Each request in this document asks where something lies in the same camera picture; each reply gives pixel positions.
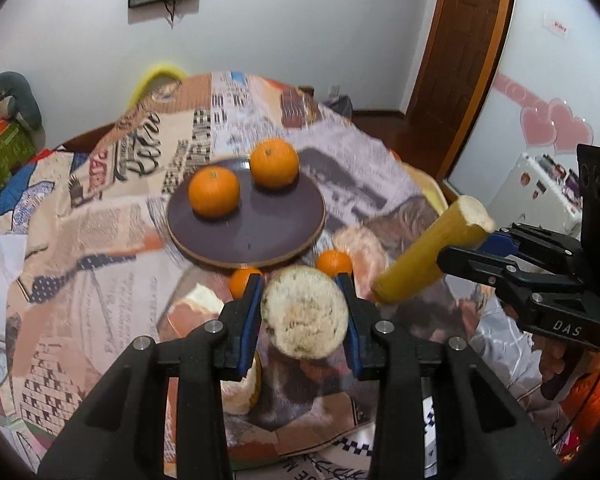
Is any dark round plate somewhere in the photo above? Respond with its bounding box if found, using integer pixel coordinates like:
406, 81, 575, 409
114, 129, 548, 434
166, 156, 327, 269

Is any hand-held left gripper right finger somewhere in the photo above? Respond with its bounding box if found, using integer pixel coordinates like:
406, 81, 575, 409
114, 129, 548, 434
334, 272, 563, 480

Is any red wall sign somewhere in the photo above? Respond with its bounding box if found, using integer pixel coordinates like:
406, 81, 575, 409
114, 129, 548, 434
541, 10, 572, 37

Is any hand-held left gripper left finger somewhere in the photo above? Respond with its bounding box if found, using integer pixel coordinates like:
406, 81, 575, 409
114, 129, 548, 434
37, 274, 264, 480

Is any printed blanket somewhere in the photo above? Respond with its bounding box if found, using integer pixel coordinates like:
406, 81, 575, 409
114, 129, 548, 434
0, 71, 581, 480

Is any yellow foam hoop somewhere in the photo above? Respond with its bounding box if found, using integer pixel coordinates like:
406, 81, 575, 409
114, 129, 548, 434
126, 62, 186, 111

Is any white sticker-covered cabinet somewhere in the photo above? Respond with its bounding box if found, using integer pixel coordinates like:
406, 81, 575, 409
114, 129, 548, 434
485, 152, 583, 241

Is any grey backpack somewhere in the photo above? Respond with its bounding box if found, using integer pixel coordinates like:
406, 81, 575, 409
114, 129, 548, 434
322, 94, 355, 118

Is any peeled pomelo segment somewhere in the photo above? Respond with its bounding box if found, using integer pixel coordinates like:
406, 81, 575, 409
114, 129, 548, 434
172, 282, 262, 416
332, 224, 388, 301

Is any large orange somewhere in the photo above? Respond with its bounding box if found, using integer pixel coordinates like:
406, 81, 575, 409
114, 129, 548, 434
188, 166, 241, 219
250, 138, 300, 190

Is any person's right hand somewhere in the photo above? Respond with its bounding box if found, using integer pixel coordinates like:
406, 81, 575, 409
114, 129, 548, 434
532, 332, 565, 388

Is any brown wooden door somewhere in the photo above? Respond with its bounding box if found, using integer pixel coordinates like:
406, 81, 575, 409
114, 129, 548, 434
399, 0, 518, 181

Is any small tangerine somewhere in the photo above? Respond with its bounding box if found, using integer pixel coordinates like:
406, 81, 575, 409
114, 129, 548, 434
229, 267, 266, 300
316, 249, 354, 278

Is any pink heart wall sticker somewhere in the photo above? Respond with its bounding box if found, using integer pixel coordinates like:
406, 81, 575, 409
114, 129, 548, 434
495, 72, 595, 156

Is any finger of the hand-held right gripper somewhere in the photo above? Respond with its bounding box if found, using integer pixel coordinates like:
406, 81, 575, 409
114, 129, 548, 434
437, 246, 588, 307
477, 222, 588, 281

